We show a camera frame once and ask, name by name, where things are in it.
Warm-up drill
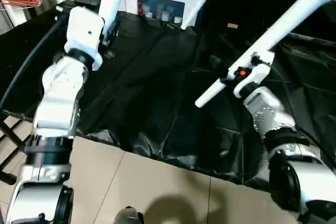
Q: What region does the black tripod stand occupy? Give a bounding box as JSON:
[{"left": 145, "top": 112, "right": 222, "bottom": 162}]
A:
[{"left": 0, "top": 114, "right": 30, "bottom": 185}]

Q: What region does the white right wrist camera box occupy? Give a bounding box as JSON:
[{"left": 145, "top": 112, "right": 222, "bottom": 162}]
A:
[{"left": 232, "top": 51, "right": 276, "bottom": 99}]

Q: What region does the dark left robot foot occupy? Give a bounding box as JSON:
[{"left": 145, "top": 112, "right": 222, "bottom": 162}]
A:
[{"left": 113, "top": 208, "right": 144, "bottom": 224}]

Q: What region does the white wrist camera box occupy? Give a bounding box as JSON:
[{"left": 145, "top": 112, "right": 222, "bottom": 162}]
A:
[
  {"left": 232, "top": 51, "right": 276, "bottom": 99},
  {"left": 64, "top": 6, "right": 106, "bottom": 71}
]

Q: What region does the black work mat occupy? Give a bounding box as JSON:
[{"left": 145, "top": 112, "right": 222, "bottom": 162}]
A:
[{"left": 0, "top": 1, "right": 336, "bottom": 191}]

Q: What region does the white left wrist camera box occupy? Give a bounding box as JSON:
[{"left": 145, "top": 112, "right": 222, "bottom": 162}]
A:
[{"left": 64, "top": 6, "right": 106, "bottom": 71}]

